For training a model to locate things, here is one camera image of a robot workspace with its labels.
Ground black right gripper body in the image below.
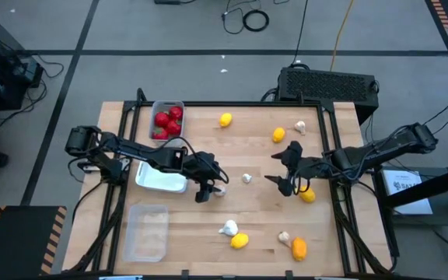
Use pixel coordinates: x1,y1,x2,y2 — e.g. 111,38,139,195
289,154,332,182

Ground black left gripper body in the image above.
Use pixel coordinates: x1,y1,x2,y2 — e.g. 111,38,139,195
184,151,229,187

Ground large white garlic bulb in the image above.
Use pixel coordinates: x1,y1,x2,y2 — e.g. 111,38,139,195
218,219,240,237

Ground orange lemon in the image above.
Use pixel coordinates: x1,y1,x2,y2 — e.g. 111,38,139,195
291,236,308,262

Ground white plastic basket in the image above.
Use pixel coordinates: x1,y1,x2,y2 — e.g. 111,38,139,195
135,160,189,194

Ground clear plastic container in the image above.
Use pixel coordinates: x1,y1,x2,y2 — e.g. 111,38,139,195
122,203,170,263

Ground small grey plastic basket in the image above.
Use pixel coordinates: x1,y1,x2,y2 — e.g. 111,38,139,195
148,100,186,148

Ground black computer case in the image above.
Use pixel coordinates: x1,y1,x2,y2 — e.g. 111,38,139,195
277,66,380,125

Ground white printed paper sheet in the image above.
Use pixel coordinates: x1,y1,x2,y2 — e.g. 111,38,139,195
382,170,434,216

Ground black diagonal beam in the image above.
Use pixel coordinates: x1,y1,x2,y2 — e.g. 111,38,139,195
383,162,448,209

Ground large black hazard-striped mat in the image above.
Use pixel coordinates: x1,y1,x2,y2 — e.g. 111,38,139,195
0,205,68,280

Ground black metal table frame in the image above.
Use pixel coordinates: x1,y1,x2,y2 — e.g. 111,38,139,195
66,99,400,279

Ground long black hanging cable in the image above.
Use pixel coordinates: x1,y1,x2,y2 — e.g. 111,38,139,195
289,0,310,67

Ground long yellow cable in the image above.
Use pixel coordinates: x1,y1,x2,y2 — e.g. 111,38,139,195
329,0,355,72

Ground coiled black cable ring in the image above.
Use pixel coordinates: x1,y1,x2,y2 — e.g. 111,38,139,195
242,9,271,33

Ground black arm power cables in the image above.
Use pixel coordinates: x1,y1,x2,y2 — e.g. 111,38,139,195
363,95,448,156

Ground thin black cable with plug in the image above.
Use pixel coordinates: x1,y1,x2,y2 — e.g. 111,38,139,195
221,0,264,35

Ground black cabinet cable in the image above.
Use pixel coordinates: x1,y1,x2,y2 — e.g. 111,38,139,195
0,54,65,129

